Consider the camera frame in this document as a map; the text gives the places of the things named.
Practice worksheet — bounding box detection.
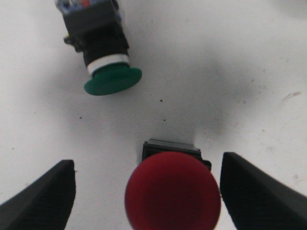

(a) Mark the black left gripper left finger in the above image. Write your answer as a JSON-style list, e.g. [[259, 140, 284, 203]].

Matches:
[[0, 160, 76, 230]]

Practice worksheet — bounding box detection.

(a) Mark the left green push button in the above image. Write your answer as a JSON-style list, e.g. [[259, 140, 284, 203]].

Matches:
[[55, 0, 142, 96]]

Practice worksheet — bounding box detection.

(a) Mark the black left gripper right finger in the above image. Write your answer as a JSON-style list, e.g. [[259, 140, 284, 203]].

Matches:
[[220, 152, 307, 230]]

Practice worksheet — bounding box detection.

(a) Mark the red push button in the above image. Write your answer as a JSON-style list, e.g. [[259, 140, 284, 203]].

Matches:
[[125, 139, 221, 230]]

